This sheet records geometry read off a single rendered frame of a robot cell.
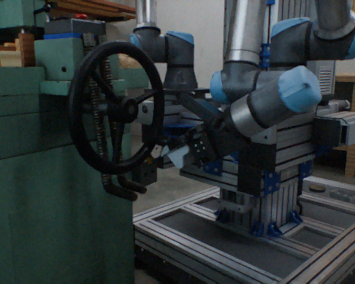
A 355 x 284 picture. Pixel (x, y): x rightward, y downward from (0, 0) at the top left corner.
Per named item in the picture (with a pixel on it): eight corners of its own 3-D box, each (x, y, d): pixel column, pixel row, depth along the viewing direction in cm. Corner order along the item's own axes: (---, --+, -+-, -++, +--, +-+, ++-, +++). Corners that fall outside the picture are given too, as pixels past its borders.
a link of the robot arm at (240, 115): (241, 94, 64) (258, 92, 71) (221, 106, 67) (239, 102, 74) (259, 132, 64) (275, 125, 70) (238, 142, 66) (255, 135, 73)
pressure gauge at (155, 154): (150, 167, 106) (150, 140, 104) (140, 165, 108) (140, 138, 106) (163, 162, 111) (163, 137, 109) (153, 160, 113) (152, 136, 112)
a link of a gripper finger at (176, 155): (162, 177, 79) (192, 162, 74) (151, 152, 80) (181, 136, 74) (170, 173, 81) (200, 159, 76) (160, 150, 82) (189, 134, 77)
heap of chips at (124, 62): (125, 67, 103) (125, 54, 102) (92, 67, 111) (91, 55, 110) (145, 67, 110) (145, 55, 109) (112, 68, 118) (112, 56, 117)
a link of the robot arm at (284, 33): (274, 63, 123) (276, 22, 120) (315, 62, 116) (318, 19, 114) (263, 62, 113) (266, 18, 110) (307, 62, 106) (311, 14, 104)
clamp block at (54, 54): (72, 81, 75) (70, 37, 74) (34, 80, 83) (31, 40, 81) (121, 79, 87) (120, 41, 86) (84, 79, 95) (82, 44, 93)
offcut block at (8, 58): (20, 67, 80) (18, 52, 79) (21, 66, 76) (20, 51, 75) (0, 67, 78) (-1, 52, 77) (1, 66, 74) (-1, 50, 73)
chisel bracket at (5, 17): (23, 32, 87) (20, -5, 86) (-8, 35, 95) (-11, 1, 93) (49, 34, 93) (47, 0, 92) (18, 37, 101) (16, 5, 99)
